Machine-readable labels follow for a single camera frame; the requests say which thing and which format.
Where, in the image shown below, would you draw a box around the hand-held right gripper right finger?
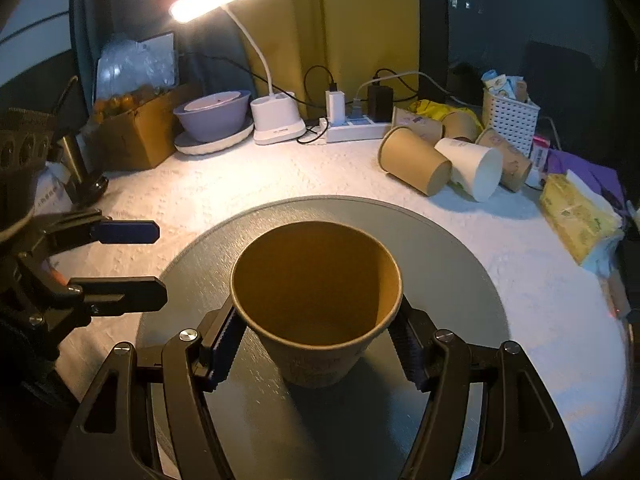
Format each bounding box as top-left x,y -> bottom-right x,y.
390,294 -> 583,480

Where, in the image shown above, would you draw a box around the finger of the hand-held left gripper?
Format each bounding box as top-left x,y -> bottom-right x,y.
32,209 -> 161,257
19,252 -> 169,347

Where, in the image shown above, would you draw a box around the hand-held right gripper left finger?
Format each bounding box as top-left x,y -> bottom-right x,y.
56,302 -> 248,480

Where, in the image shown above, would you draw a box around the large brown paper cup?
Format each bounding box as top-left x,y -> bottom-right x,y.
230,221 -> 404,389

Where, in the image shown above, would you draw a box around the plain brown paper cup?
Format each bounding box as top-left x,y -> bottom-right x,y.
378,125 -> 453,197

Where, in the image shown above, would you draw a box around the white paper cup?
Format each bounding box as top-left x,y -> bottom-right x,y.
433,137 -> 504,203

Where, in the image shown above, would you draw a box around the printed brown paper cup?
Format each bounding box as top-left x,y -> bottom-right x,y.
390,106 -> 445,144
475,127 -> 534,193
442,109 -> 484,144

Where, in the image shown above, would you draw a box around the grey round mat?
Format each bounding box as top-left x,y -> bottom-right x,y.
136,195 -> 511,480

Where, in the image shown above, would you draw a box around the cardboard box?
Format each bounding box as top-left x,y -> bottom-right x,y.
91,82 -> 205,172

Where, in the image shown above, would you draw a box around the white plate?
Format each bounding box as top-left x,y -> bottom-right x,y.
174,116 -> 255,156

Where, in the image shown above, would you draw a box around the purple bowl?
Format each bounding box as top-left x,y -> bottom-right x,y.
173,89 -> 252,143

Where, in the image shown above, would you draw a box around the clear plastic bag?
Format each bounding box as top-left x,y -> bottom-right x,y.
94,34 -> 177,111

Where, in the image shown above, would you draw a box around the white desk lamp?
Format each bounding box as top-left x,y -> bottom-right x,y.
169,0 -> 307,147

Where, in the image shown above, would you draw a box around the yellow tissue pack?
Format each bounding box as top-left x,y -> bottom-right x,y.
538,172 -> 624,267

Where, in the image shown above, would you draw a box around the white power strip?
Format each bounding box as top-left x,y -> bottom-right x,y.
318,114 -> 394,144

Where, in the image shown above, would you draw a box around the white charger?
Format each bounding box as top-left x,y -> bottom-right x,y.
325,89 -> 347,124

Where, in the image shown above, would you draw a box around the pink small box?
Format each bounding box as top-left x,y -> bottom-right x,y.
530,134 -> 551,169

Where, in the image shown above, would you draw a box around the yellow plastic packet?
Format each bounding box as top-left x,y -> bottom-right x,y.
409,99 -> 482,122

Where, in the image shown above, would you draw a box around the purple cloth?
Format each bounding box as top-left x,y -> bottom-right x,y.
546,149 -> 627,213

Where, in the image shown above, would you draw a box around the black charger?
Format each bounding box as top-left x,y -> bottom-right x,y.
367,84 -> 392,122

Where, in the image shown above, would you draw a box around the white plastic basket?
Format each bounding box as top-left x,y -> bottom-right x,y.
482,85 -> 541,159

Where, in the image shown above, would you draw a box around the snack packets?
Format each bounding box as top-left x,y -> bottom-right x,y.
480,69 -> 531,104

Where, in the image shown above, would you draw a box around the yellow curtain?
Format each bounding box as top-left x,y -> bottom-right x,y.
248,0 -> 422,117

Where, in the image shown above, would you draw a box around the thin black cable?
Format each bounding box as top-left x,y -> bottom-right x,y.
177,51 -> 272,93

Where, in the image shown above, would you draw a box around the white cable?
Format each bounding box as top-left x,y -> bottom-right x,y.
356,70 -> 487,112

